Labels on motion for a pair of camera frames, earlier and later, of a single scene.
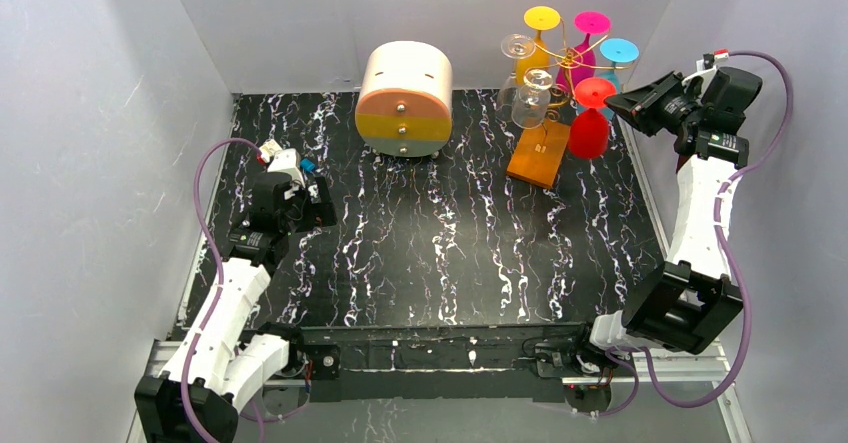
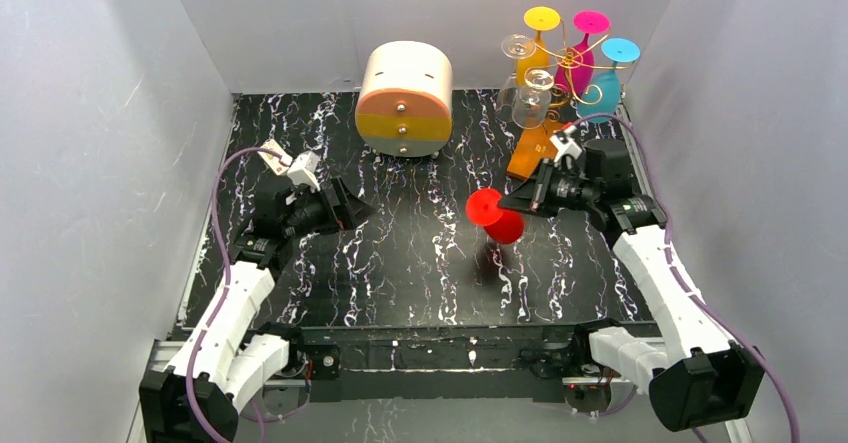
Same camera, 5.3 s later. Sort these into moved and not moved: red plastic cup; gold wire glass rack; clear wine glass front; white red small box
Moved: red plastic cup
Not moved: clear wine glass front; white red small box; gold wire glass rack
